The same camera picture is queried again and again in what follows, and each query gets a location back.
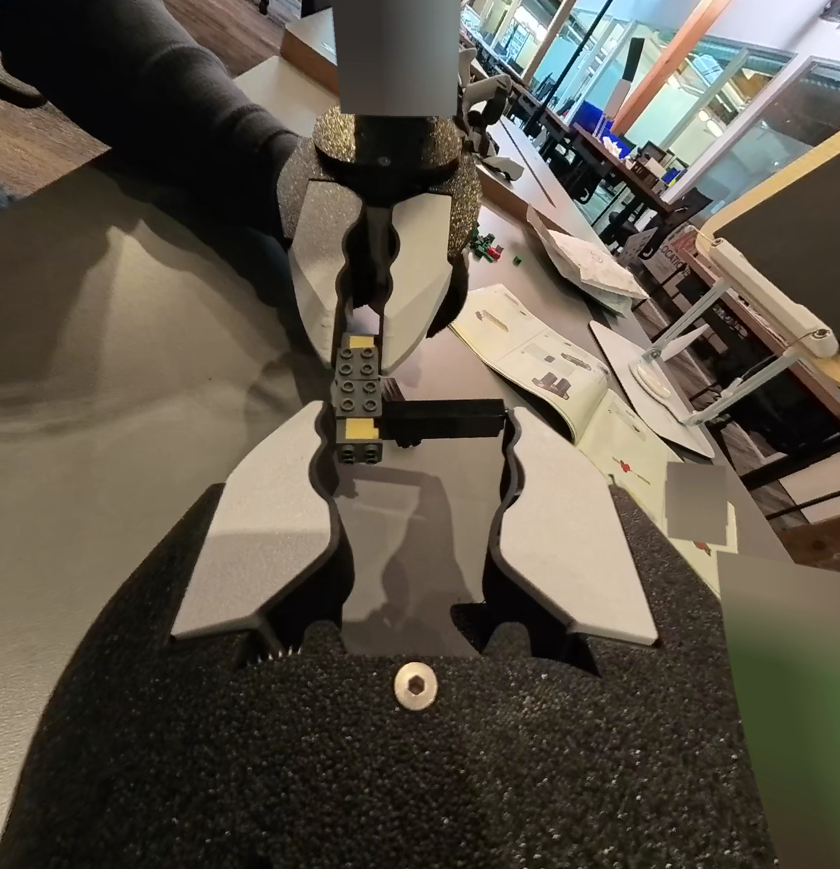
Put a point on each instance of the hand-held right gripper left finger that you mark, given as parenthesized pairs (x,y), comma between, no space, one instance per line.
(264,536)

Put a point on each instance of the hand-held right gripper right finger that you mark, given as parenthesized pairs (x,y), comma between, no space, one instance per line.
(569,536)

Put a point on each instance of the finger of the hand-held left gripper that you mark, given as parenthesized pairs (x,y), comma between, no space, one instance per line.
(314,271)
(423,271)

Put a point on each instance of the grey and yellow brick assembly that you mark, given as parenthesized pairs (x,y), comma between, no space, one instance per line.
(355,394)

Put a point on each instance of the long black brick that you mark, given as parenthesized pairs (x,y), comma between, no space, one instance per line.
(447,417)

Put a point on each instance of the person's left forearm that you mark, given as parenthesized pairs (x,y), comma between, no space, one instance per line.
(155,88)

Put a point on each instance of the grey desk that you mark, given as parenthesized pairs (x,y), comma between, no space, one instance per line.
(121,475)

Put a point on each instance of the pile of small bricks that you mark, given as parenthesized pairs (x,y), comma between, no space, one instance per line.
(484,246)

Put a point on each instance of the open instruction booklet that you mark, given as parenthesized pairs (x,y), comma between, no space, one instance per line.
(528,353)

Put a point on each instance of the crumpled white paper bag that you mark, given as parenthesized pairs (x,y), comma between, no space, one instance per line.
(582,265)

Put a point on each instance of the brown background table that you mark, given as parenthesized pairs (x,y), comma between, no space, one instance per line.
(616,159)

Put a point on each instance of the printed cardboard box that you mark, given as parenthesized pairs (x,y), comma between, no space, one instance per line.
(667,258)

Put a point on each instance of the white tablet stand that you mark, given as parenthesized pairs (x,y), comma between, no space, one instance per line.
(766,299)

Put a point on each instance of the dark divider panel pale edge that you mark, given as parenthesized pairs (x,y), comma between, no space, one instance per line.
(800,217)

